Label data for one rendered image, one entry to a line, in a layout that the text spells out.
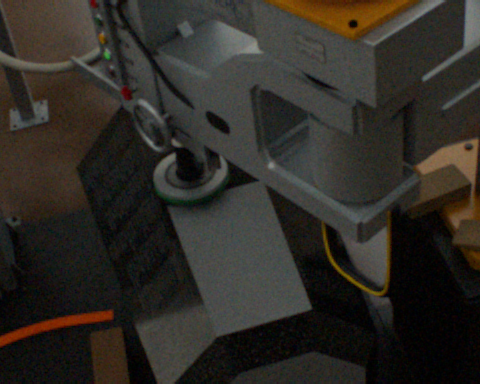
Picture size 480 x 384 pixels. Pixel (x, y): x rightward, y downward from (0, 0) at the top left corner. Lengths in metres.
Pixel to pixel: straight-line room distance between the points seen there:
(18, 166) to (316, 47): 2.82
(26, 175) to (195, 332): 2.07
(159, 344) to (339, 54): 1.10
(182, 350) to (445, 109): 0.91
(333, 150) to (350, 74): 0.25
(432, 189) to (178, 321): 0.79
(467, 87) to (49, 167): 2.62
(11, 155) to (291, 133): 2.52
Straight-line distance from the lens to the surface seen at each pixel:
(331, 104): 1.55
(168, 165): 2.46
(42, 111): 4.43
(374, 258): 3.32
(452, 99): 1.77
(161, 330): 2.26
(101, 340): 3.04
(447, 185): 2.39
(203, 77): 1.88
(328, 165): 1.67
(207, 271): 2.21
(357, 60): 1.40
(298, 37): 1.49
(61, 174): 3.99
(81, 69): 2.55
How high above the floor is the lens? 2.42
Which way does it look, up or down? 41 degrees down
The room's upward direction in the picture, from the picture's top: 9 degrees counter-clockwise
